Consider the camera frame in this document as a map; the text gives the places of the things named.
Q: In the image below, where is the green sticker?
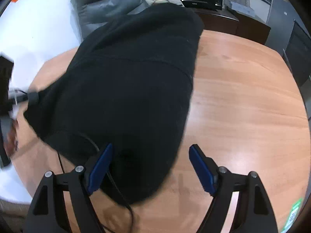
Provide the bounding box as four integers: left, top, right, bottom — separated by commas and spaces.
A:
282, 198, 303, 231

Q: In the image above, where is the black cable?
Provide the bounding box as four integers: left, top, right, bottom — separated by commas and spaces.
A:
57, 131, 135, 233

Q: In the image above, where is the person's left hand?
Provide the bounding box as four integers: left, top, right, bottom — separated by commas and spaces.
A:
6, 120, 20, 152

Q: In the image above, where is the white paper stack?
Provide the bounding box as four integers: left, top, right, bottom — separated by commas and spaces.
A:
230, 1, 255, 17

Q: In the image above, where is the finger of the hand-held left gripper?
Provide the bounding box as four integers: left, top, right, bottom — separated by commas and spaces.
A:
8, 90, 40, 103

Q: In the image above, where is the black mesh office chair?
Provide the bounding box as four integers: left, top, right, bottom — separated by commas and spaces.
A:
283, 19, 311, 88

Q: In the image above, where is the dark wooden cabinet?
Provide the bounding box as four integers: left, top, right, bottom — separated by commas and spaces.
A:
187, 5, 271, 45

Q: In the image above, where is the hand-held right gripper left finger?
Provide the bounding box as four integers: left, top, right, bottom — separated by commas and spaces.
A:
23, 143, 114, 233

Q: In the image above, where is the grey leather armchair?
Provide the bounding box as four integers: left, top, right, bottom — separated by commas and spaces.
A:
71, 0, 150, 42

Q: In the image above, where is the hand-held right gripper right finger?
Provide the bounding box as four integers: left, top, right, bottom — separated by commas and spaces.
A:
189, 144, 279, 233

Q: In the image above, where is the black fleece jacket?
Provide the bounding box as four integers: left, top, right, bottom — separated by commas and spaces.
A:
23, 3, 204, 205

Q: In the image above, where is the grey metal cabinet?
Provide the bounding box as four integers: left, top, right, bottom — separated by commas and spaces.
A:
267, 0, 295, 51

